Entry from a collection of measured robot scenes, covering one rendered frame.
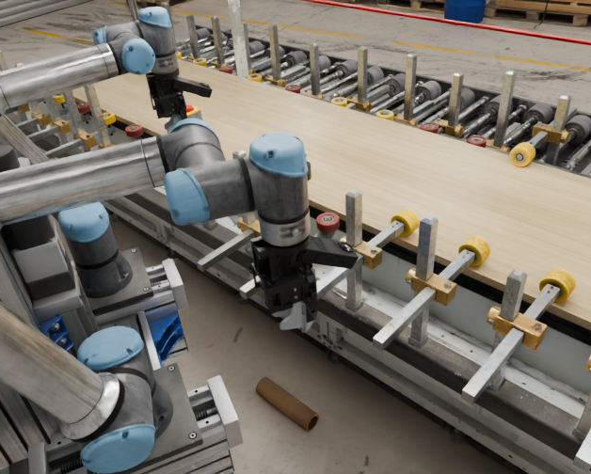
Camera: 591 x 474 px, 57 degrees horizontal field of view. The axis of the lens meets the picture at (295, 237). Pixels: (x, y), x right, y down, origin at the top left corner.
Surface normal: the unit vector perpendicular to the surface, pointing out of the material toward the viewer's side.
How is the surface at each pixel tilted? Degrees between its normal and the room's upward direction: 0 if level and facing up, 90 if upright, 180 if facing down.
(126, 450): 97
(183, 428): 0
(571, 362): 90
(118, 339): 8
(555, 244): 0
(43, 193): 73
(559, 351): 90
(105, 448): 97
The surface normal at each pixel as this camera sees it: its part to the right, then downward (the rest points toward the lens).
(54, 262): 0.40, 0.52
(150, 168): 0.22, 0.24
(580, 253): -0.07, -0.80
